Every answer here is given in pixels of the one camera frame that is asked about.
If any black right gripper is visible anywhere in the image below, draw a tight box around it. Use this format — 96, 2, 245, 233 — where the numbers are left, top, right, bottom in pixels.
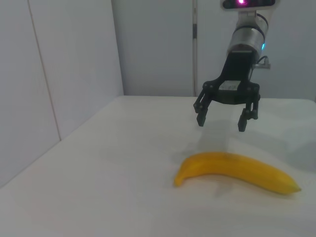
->
193, 49, 262, 132

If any yellow banana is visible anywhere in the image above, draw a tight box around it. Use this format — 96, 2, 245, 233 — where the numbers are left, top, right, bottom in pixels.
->
173, 151, 302, 196

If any white pole with black band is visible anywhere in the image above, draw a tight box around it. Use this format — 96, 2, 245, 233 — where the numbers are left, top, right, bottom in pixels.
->
192, 0, 199, 97

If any right arm cable with connector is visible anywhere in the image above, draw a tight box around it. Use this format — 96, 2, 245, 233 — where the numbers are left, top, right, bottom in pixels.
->
253, 56, 272, 70

